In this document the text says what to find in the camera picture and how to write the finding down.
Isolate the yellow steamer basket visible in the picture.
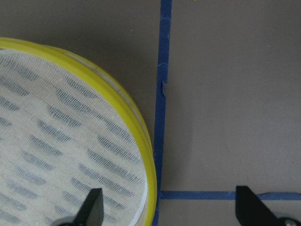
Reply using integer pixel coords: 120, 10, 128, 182
0, 38, 157, 226

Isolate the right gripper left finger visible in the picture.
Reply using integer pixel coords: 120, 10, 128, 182
72, 188, 104, 226

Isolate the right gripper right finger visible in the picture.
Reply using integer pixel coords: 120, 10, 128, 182
235, 186, 278, 226

